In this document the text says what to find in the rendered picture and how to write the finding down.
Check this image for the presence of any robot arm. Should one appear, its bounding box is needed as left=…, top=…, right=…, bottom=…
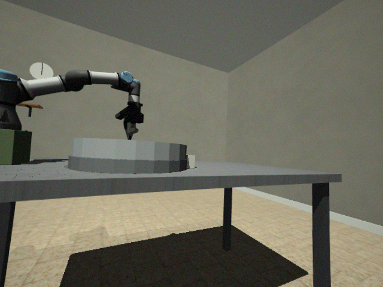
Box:
left=0, top=69, right=141, bottom=130

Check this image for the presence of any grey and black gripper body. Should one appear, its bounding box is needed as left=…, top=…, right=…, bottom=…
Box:
left=125, top=101, right=144, bottom=123

